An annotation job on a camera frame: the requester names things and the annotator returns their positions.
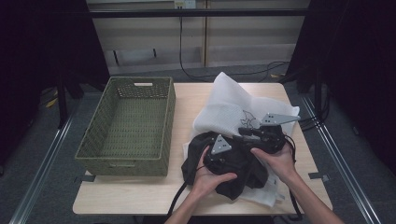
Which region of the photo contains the person's left hand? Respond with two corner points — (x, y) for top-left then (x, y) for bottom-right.
(190, 146), (238, 200)

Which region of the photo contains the grey tape strip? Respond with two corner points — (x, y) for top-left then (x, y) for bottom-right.
(307, 171), (331, 183)
(74, 174), (96, 184)

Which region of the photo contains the metal floor rail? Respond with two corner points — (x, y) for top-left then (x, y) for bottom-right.
(299, 95), (383, 224)
(8, 116), (76, 224)

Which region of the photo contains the person's right hand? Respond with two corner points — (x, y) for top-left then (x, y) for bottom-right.
(250, 143), (298, 186)

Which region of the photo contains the white mesh laundry bag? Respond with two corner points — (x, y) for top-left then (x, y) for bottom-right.
(181, 71), (302, 209)

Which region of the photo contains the black metal stand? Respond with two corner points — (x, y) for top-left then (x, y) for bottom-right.
(56, 60), (69, 130)
(313, 69), (324, 121)

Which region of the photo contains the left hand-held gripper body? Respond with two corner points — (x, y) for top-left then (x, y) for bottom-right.
(204, 133), (250, 176)

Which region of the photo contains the white wall outlet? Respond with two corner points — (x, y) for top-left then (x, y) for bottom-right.
(174, 0), (197, 9)

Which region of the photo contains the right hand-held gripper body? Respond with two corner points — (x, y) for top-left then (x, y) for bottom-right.
(248, 112), (302, 155)

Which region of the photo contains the black curtain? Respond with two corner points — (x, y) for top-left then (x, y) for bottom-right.
(0, 0), (110, 166)
(286, 0), (396, 175)

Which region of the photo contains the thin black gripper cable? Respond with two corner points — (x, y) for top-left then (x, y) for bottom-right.
(283, 133), (304, 222)

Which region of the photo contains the green woven basket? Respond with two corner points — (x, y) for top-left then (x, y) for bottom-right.
(74, 76), (177, 177)

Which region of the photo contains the bundle of black floor cables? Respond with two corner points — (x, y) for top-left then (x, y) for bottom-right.
(298, 91), (332, 133)

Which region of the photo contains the black hanging wall cable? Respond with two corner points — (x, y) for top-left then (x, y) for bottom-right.
(178, 17), (292, 80)

